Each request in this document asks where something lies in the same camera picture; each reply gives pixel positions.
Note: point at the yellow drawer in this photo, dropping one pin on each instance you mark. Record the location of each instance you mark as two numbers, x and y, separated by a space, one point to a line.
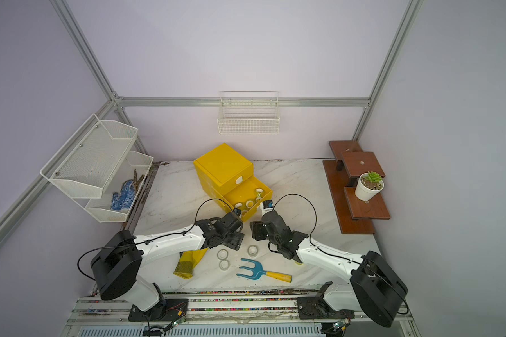
246 191

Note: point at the blue garden fork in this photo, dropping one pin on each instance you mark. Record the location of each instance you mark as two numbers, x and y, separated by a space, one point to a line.
257 271

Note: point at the white potted succulent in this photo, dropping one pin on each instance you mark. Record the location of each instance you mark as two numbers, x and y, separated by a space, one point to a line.
369 184

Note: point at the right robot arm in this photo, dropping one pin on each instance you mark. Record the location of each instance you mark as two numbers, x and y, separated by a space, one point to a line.
377 289

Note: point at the aluminium frame rail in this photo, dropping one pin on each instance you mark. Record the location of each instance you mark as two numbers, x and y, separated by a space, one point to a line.
215 102

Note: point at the brown wooden step shelf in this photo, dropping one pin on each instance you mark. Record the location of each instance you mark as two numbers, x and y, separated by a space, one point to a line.
343 173

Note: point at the yellow drawer cabinet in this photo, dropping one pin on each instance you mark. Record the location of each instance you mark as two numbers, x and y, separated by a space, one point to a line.
222 169

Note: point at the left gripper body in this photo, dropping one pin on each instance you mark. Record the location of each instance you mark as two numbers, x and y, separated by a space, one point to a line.
223 238

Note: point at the clear tape roll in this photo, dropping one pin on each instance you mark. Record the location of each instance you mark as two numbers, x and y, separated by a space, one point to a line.
252 251
222 254
224 265

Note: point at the white wire wall basket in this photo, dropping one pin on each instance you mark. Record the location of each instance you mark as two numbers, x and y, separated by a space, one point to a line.
248 119

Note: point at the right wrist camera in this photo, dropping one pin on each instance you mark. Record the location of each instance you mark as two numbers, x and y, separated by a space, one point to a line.
267 206

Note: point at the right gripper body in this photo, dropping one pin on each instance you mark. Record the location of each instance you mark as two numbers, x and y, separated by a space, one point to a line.
273 237

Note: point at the white mesh two-tier rack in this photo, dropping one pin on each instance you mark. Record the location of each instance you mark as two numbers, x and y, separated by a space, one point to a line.
95 163

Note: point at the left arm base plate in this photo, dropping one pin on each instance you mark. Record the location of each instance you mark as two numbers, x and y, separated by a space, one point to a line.
167 311

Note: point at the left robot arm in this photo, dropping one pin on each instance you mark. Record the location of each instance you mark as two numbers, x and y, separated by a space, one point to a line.
117 264

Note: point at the blue item in rack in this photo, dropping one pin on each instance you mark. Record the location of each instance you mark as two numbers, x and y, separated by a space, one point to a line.
124 198

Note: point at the yellow black work glove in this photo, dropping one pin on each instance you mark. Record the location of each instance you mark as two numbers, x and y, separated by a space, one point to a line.
187 262

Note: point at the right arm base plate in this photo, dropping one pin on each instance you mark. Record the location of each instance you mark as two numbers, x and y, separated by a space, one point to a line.
313 308

